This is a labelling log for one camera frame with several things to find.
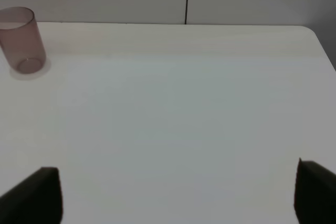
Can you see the pink translucent cup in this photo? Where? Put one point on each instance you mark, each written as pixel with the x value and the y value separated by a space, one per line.
pixel 21 41

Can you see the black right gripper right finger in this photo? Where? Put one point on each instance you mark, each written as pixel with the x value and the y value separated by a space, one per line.
pixel 314 197

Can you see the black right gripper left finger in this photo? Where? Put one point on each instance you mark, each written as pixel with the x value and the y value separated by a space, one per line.
pixel 37 199

